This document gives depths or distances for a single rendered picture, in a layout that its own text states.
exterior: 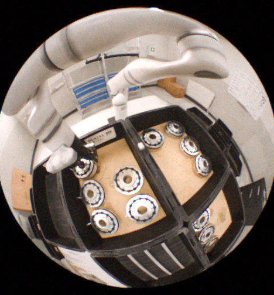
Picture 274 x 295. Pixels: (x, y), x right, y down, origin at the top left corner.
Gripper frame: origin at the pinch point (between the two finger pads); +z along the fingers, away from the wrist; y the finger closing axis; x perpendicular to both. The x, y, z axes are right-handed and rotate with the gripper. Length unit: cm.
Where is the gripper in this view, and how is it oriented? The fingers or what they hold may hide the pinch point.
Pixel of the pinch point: (89, 163)
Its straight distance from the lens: 32.9
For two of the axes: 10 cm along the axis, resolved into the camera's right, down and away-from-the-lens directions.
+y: -8.9, 4.0, -2.0
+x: 4.5, 7.7, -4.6
